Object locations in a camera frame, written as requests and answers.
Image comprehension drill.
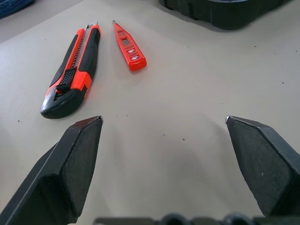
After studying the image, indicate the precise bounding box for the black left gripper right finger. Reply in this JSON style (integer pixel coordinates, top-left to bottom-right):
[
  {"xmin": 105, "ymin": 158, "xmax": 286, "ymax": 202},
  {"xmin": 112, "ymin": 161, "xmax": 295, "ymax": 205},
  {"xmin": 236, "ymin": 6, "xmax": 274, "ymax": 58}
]
[{"xmin": 225, "ymin": 115, "xmax": 300, "ymax": 220}]

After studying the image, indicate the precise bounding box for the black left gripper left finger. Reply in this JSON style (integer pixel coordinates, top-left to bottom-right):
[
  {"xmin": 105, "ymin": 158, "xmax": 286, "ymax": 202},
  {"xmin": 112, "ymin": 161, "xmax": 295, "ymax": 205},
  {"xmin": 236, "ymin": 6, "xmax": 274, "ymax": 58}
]
[{"xmin": 0, "ymin": 115, "xmax": 104, "ymax": 225}]

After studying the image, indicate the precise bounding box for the orange black utility knife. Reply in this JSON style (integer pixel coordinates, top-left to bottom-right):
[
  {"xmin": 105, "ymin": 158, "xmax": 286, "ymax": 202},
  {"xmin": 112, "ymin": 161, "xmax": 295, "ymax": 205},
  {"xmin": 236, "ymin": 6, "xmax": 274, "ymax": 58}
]
[{"xmin": 40, "ymin": 22, "xmax": 102, "ymax": 120}]

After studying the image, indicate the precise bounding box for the red voltage tester pen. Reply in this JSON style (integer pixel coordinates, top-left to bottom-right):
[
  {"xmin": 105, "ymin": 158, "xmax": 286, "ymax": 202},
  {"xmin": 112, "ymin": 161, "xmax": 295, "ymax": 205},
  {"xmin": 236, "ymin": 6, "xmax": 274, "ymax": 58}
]
[{"xmin": 112, "ymin": 20, "xmax": 148, "ymax": 73}]

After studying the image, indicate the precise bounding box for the black tool case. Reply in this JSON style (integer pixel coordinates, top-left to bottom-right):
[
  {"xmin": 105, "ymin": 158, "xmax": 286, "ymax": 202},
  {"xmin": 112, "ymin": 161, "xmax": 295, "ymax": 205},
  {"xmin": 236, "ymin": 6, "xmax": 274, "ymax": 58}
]
[{"xmin": 157, "ymin": 0, "xmax": 300, "ymax": 30}]

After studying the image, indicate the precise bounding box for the blue bagged cloth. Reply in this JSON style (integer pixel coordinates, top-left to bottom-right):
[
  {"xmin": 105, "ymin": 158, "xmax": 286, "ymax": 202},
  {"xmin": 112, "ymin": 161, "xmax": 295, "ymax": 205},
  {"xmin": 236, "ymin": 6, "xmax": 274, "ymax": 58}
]
[{"xmin": 0, "ymin": 0, "xmax": 36, "ymax": 20}]

